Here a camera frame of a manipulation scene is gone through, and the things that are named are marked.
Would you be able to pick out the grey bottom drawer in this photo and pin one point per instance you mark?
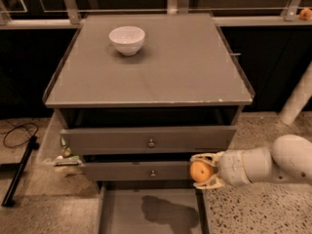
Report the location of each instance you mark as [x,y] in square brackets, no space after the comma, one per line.
[152,207]

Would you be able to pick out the grey drawer cabinet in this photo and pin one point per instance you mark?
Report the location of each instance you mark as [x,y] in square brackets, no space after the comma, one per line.
[183,76]

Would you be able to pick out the grey drawer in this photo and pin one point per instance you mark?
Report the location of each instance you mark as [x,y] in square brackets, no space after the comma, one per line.
[152,207]
[95,141]
[131,171]

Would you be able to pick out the metal railing frame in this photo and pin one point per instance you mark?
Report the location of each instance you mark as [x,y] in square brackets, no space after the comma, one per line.
[20,14]

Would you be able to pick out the orange fruit on ledge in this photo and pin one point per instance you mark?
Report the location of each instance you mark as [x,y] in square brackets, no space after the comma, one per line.
[305,14]

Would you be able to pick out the orange round fruit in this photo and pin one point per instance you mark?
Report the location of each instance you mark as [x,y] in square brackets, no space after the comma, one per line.
[201,171]

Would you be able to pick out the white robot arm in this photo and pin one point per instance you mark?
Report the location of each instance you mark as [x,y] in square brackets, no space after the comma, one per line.
[287,160]

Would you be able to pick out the black stand leg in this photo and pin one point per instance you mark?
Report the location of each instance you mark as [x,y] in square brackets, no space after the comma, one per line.
[8,199]

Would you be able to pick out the clear plastic bin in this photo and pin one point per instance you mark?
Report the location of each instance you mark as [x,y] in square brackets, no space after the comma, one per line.
[53,150]

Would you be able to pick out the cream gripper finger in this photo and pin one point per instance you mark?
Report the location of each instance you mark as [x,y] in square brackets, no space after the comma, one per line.
[209,158]
[213,182]

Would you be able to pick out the grey middle drawer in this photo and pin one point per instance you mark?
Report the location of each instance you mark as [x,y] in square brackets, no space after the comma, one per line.
[131,171]

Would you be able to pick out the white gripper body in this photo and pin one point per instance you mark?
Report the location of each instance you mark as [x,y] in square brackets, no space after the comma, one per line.
[231,168]

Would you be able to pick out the grey top drawer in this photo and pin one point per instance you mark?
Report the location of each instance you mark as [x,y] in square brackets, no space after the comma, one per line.
[95,141]

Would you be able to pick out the white post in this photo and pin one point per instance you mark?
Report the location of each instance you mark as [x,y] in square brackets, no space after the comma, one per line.
[299,98]

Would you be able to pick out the white ceramic bowl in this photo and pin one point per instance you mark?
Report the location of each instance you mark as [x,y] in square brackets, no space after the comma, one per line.
[127,40]

